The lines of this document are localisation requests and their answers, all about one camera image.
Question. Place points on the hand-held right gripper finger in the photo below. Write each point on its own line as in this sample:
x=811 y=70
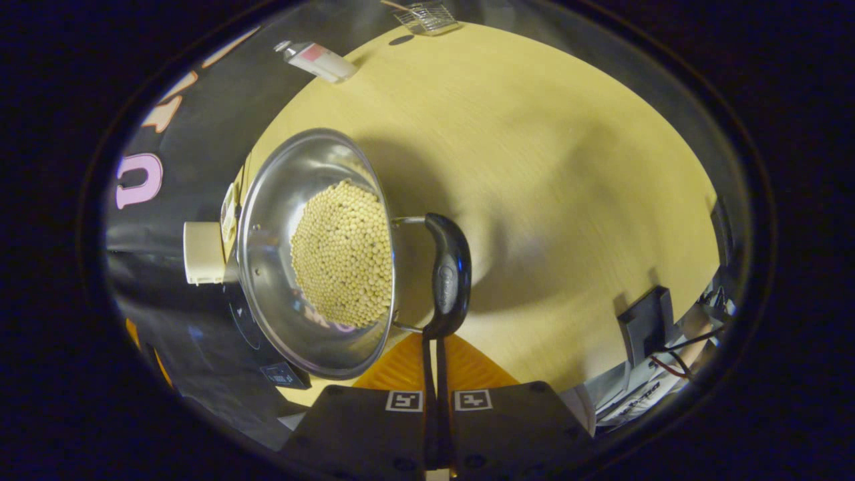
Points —
x=443 y=421
x=429 y=421

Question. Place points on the large pile of soybeans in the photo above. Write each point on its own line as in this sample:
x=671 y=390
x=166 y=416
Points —
x=344 y=254

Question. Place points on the small black box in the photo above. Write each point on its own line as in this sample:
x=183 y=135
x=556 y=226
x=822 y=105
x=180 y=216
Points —
x=644 y=327

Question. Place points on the white toaster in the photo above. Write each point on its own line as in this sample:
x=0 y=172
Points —
x=204 y=254

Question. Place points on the white divided bean plate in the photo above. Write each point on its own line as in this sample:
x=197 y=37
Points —
x=230 y=214

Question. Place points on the small bottle with red label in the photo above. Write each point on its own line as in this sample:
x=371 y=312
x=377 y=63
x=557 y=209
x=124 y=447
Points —
x=320 y=61

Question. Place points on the small dark round disc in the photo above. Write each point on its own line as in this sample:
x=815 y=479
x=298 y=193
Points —
x=401 y=40

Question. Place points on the clear ribbed glass cup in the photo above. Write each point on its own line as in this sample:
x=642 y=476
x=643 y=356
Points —
x=427 y=17

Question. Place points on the thin wooden stick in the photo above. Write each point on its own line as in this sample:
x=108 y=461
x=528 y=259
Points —
x=397 y=5

